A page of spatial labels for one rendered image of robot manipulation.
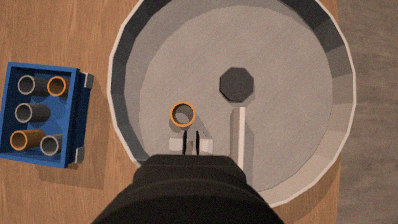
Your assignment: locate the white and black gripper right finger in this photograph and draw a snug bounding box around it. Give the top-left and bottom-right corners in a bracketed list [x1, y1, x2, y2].
[196, 131, 213, 155]

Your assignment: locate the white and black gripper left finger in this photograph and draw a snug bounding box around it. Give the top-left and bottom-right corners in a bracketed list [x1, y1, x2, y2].
[169, 130, 187, 155]

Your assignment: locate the blue crate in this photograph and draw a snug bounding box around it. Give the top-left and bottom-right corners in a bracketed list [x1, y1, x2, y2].
[0, 62, 94, 168]

